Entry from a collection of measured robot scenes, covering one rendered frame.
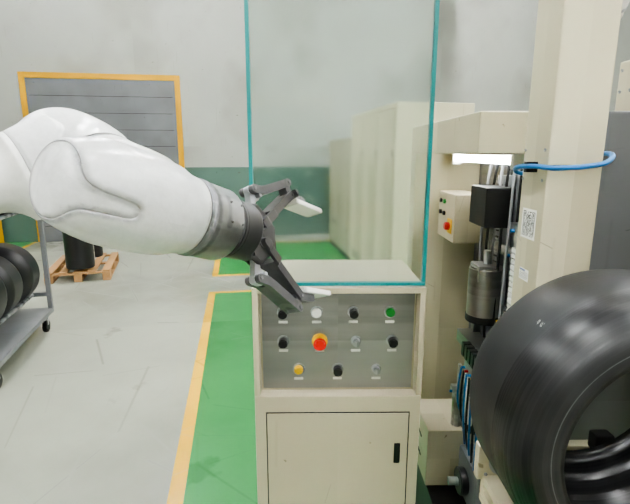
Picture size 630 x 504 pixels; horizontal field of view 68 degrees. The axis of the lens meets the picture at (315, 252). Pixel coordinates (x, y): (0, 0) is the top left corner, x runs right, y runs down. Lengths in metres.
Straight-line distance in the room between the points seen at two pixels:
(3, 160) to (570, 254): 1.13
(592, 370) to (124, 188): 0.77
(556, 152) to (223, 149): 8.68
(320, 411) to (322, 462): 0.19
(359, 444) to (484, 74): 9.87
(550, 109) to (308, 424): 1.16
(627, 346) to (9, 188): 0.91
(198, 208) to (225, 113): 9.15
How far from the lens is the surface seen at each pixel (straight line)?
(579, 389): 0.93
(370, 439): 1.70
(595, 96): 1.27
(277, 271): 0.64
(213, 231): 0.52
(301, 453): 1.72
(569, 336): 0.93
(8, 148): 0.59
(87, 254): 6.96
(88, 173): 0.45
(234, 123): 9.63
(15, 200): 0.60
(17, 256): 4.80
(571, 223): 1.26
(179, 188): 0.49
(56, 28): 10.33
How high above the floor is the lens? 1.68
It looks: 12 degrees down
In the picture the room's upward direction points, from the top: straight up
